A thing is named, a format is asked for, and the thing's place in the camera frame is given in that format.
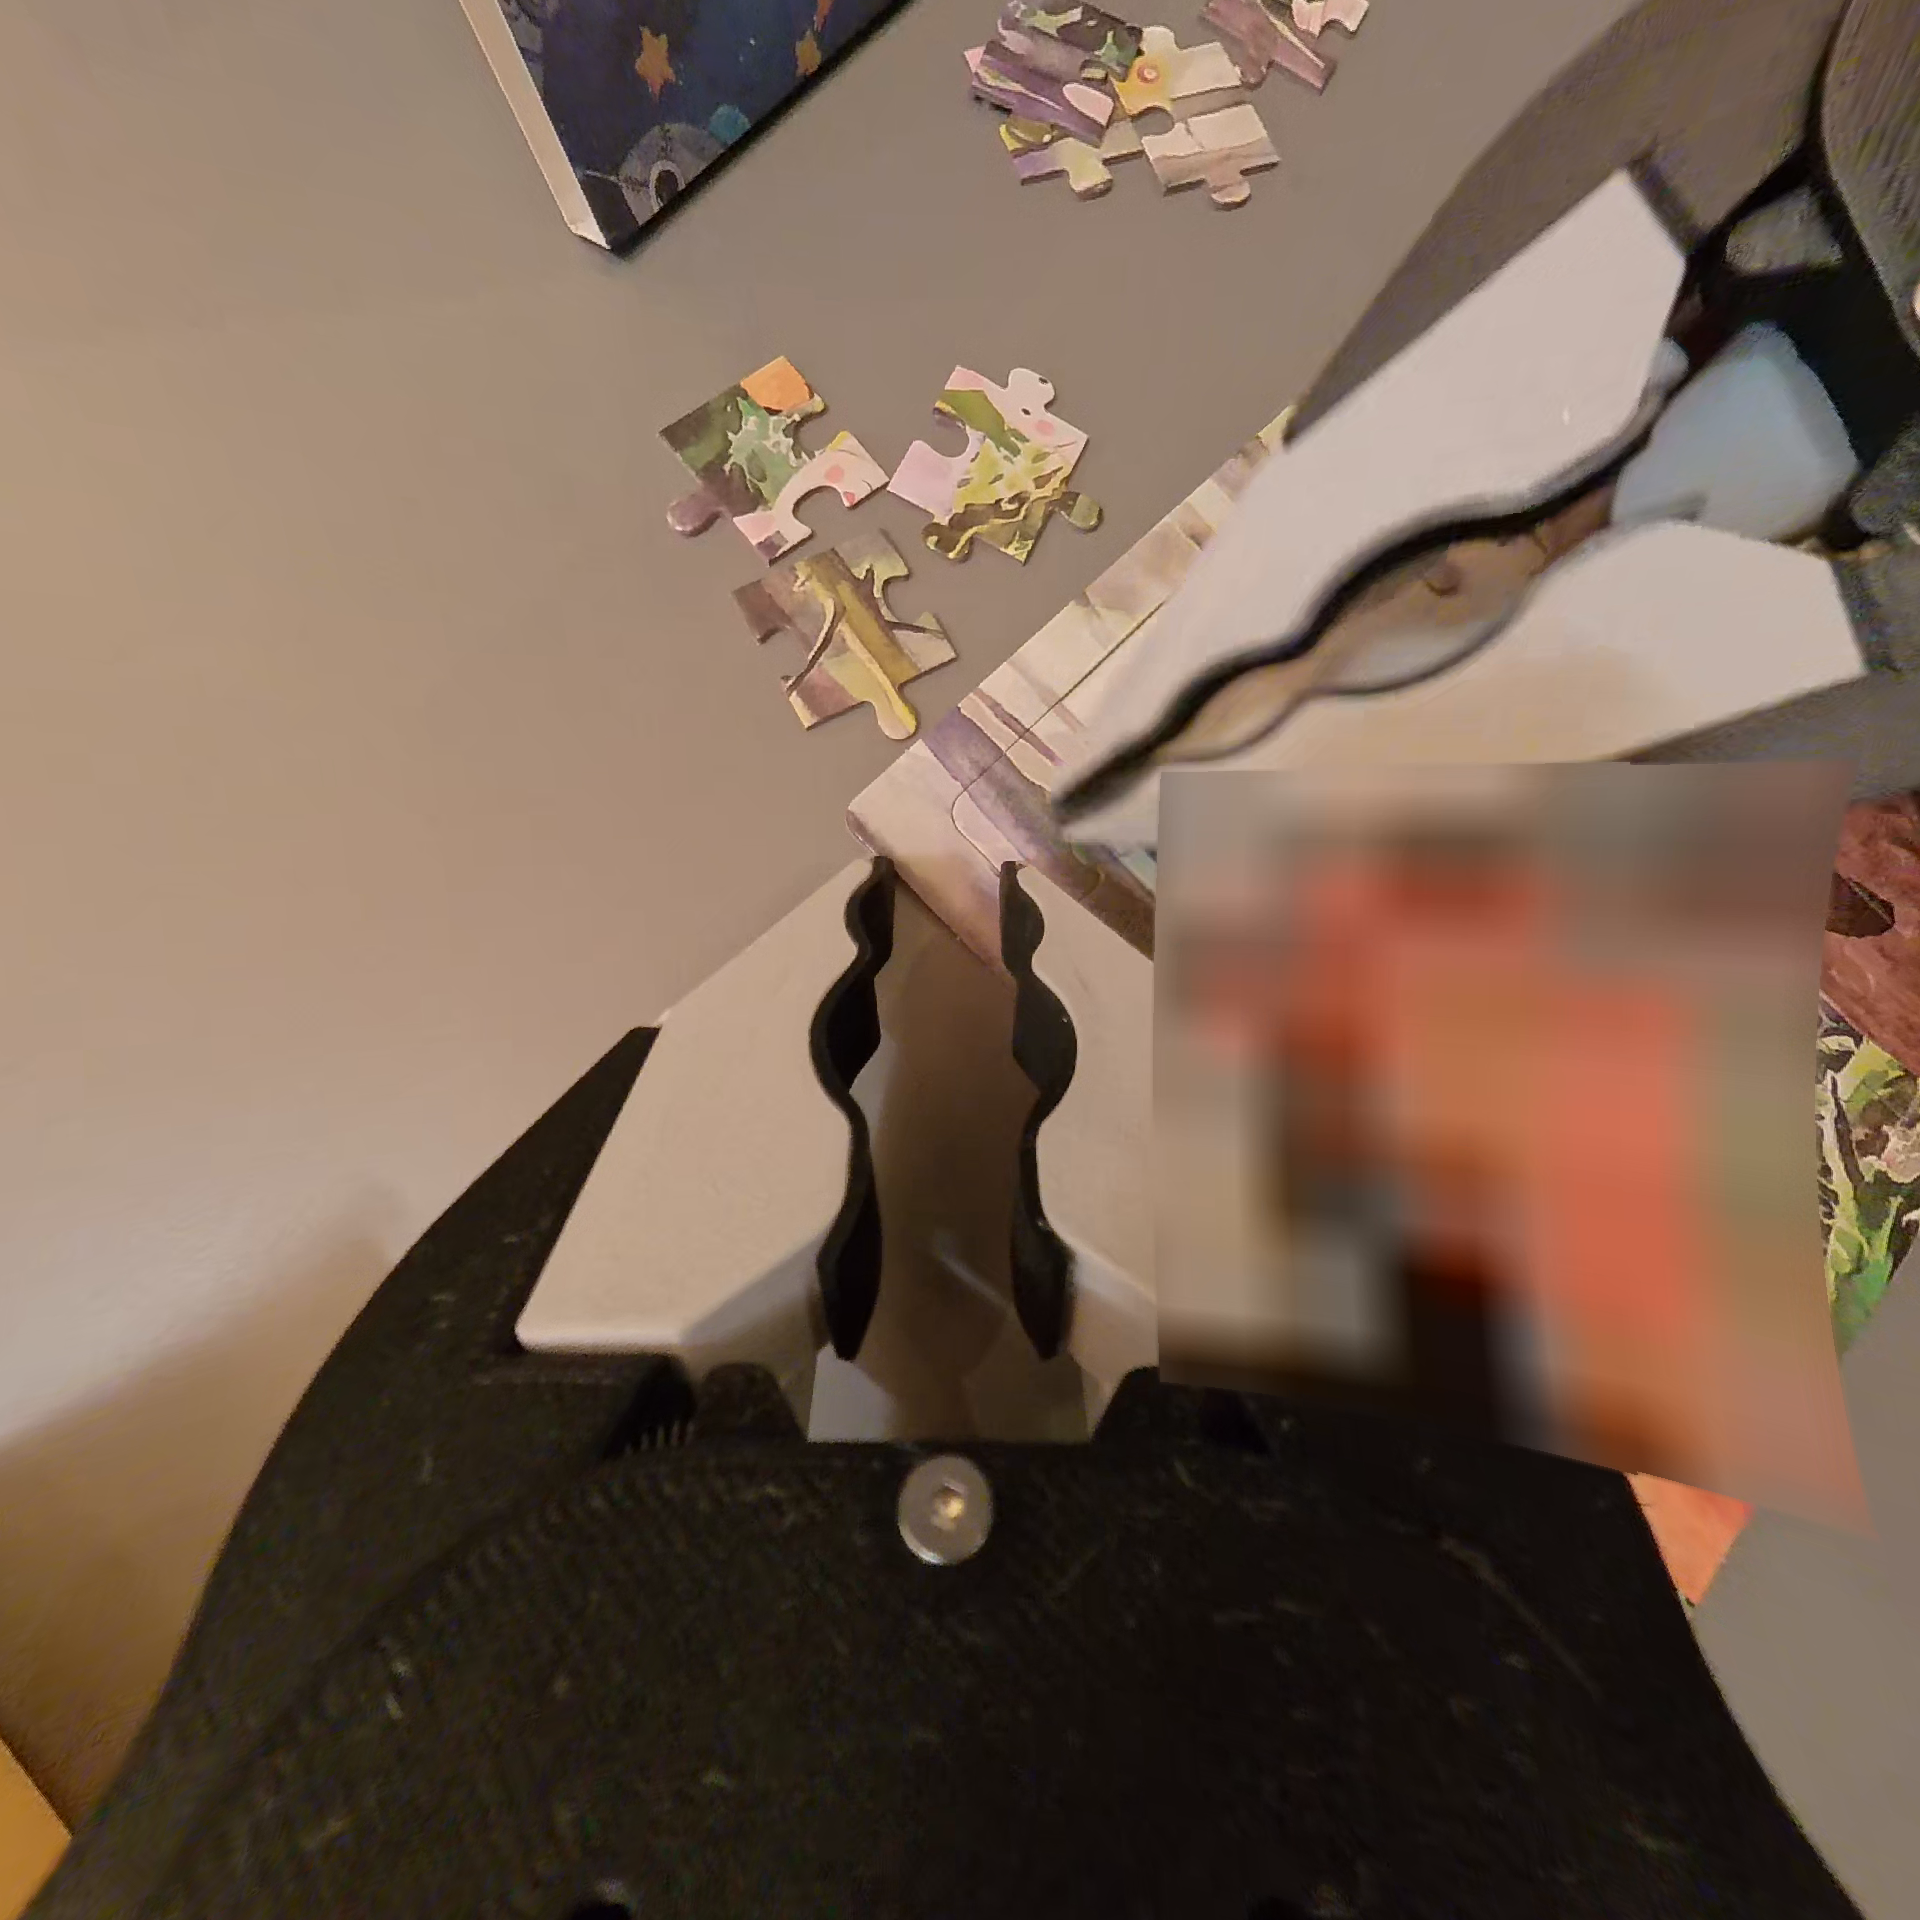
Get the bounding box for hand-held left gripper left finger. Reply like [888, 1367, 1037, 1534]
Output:
[516, 856, 899, 1408]

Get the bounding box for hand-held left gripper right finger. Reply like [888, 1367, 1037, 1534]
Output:
[995, 867, 1161, 1408]

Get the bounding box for yellow cardboard box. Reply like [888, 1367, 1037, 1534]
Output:
[0, 1740, 73, 1876]

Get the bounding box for green yellow puzzle piece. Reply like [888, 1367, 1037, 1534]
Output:
[730, 528, 958, 741]

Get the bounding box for scattered loose puzzle pieces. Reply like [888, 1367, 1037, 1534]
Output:
[659, 0, 1373, 570]

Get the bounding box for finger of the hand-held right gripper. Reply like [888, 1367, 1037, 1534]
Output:
[1067, 523, 1872, 823]
[1056, 169, 1850, 809]

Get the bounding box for jigsaw puzzle board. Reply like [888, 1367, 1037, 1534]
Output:
[848, 402, 1920, 1607]

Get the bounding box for illustrated puzzle box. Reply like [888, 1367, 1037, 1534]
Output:
[458, 0, 918, 254]

